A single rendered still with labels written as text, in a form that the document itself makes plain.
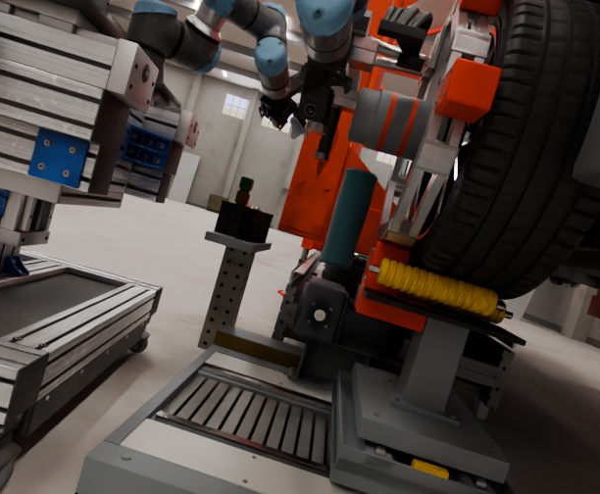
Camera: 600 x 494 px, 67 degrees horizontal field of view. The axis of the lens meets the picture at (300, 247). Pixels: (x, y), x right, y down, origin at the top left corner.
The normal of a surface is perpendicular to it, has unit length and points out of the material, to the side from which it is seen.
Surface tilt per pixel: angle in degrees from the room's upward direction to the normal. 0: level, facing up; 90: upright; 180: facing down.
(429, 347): 90
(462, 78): 90
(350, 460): 90
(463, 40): 90
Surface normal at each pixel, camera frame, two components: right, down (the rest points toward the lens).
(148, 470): 0.28, -0.96
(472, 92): -0.07, 0.03
